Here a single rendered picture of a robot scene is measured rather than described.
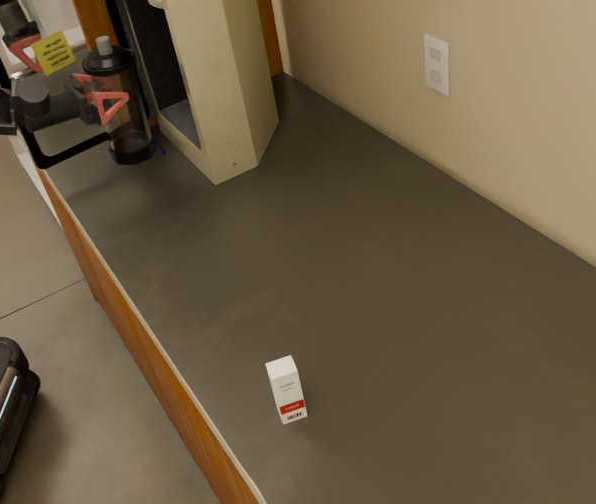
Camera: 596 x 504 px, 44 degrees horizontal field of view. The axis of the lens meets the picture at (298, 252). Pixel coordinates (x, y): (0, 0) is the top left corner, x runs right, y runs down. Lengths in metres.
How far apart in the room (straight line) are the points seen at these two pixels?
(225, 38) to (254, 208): 0.35
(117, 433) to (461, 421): 1.55
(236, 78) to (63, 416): 1.43
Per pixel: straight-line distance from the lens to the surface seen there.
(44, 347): 2.88
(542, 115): 1.36
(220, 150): 1.63
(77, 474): 2.44
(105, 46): 1.56
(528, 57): 1.34
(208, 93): 1.56
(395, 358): 1.20
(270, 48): 2.05
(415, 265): 1.36
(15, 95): 1.49
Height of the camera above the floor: 1.84
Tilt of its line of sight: 39 degrees down
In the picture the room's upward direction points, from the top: 11 degrees counter-clockwise
